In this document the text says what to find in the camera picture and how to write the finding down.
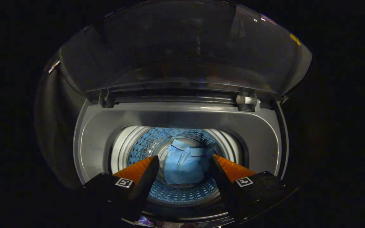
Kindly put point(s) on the light blue polo shirt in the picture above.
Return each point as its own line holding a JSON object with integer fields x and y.
{"x": 182, "y": 164}

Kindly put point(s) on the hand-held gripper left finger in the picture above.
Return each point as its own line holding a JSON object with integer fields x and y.
{"x": 144, "y": 186}

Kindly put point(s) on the small silver clip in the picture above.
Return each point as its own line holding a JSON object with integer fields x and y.
{"x": 54, "y": 66}

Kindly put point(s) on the dark glass washing machine lid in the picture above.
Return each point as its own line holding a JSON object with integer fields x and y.
{"x": 169, "y": 47}

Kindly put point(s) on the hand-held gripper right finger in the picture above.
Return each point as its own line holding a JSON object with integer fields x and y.
{"x": 225, "y": 190}

